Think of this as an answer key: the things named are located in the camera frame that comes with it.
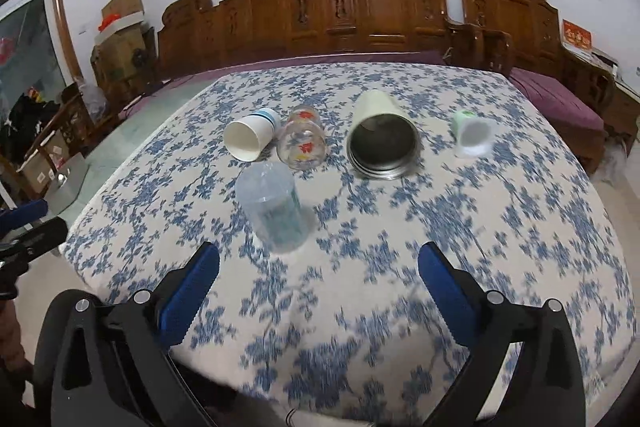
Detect large brown cardboard box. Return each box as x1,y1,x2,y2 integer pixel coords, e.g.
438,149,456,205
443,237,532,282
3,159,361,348
91,26,160,95

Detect carved wooden armchair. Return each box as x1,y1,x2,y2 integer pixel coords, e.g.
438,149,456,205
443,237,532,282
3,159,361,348
460,0,628,175

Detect person's left forearm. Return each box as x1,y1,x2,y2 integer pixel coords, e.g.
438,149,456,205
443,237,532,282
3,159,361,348
0,299,32,380

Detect small white green cup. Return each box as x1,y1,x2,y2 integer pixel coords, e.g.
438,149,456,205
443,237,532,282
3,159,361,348
452,109,495,158

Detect glass cup red fish print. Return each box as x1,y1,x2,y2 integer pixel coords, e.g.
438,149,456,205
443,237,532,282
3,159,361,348
276,105,327,172

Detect white paper cup blue stripes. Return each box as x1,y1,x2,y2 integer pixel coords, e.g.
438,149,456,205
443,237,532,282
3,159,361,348
223,107,281,162

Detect purple armchair cushion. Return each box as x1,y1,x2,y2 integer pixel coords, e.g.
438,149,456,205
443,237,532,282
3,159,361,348
508,67,609,138

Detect small open cardboard box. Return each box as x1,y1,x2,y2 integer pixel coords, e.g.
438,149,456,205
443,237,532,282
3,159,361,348
100,0,147,32

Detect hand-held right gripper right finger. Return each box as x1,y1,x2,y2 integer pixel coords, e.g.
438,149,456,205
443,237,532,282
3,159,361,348
417,241,588,427

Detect carved wooden sofa bench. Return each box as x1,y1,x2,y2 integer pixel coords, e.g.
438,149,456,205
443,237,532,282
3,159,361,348
156,0,513,80

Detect red wall sticker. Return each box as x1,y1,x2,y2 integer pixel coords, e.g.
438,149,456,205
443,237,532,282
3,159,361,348
562,19,593,47

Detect clear plastic cup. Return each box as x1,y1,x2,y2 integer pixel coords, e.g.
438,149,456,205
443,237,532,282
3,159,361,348
235,162,308,254

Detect pile of dark clothes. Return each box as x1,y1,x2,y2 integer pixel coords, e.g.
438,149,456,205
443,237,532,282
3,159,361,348
0,89,61,148

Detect wooden side chair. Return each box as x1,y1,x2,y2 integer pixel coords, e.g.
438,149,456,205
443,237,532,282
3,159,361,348
20,94,101,188

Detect purple bench cushion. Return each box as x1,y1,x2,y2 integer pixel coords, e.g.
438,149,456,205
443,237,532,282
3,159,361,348
119,50,449,118

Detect wooden framed glass door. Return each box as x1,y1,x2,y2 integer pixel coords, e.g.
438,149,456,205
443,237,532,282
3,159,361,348
0,0,84,118

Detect silver metal bin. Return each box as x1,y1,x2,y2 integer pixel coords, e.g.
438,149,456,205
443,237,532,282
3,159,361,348
46,152,89,219

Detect clear plastic bag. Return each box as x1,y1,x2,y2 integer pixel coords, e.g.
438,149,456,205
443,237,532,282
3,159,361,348
74,77,108,122

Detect blue floral tablecloth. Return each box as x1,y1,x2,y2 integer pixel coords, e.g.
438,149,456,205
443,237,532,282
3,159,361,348
59,62,637,424

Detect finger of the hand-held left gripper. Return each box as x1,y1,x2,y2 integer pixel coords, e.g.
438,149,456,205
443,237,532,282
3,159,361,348
0,217,69,264
0,199,50,233

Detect cream metal tumbler cup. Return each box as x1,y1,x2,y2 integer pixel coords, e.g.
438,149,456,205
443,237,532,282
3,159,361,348
346,89,421,180

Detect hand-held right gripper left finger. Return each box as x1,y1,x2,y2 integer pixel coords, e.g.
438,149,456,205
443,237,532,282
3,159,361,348
50,241,221,427

